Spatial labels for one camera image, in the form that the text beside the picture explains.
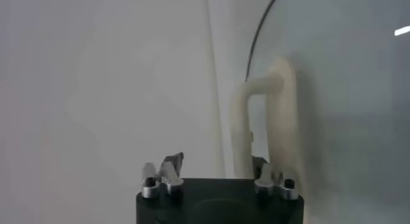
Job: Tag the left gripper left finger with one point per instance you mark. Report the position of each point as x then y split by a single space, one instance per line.
169 174

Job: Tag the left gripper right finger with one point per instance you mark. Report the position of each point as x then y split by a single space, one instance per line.
267 180

